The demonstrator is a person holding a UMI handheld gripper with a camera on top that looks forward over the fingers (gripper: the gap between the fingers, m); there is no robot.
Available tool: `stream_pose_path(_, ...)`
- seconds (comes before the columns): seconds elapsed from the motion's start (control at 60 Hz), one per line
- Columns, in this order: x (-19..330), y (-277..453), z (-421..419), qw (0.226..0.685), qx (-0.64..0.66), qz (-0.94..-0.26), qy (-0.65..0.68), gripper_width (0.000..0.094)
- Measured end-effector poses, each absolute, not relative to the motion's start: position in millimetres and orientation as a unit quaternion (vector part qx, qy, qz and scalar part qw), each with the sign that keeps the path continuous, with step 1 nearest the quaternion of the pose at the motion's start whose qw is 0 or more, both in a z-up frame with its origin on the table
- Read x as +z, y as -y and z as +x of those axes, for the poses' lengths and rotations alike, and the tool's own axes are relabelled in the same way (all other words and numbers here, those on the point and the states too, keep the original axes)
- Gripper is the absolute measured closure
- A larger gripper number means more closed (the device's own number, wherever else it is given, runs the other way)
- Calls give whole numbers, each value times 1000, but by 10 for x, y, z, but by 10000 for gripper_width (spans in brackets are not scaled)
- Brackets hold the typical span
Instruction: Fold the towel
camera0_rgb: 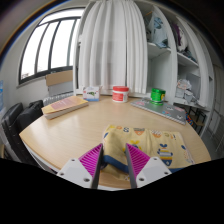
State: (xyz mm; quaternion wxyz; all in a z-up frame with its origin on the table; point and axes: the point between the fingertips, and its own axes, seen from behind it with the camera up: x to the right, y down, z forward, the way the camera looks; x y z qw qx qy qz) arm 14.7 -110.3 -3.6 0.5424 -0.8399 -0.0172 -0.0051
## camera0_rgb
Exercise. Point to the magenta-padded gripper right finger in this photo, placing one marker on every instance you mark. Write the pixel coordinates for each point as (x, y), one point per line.
(150, 171)

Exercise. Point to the small white card box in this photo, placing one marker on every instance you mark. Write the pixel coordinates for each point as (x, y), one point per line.
(91, 93)

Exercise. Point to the white shelf unit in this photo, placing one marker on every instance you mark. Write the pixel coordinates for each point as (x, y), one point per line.
(173, 63)

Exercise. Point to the brown cardboard box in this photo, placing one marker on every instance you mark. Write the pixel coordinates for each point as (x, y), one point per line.
(59, 80)

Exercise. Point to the dark-framed arched window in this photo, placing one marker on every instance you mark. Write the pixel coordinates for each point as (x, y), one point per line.
(50, 46)

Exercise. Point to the colourful patterned storage box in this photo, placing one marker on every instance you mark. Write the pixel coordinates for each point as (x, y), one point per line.
(190, 120)

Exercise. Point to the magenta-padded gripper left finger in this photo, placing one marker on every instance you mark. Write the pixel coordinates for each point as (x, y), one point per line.
(77, 171)

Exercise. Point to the green round container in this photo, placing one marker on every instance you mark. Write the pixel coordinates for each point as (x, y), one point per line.
(157, 95)

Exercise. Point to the white radiator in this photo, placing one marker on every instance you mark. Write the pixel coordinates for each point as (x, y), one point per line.
(55, 98)

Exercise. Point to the white jar with red lid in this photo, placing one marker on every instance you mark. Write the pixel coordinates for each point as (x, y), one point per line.
(120, 95)

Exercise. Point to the dark metal stool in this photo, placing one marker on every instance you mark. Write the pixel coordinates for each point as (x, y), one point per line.
(199, 118)

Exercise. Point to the white curtain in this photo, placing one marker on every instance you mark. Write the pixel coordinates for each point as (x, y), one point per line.
(111, 50)

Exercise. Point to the yellow patterned towel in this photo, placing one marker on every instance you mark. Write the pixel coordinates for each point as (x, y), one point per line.
(153, 143)

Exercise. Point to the grey laptop with stickers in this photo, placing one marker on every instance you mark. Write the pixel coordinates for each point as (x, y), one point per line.
(160, 109)

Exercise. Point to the black chair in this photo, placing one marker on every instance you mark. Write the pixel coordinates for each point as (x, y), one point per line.
(18, 123)

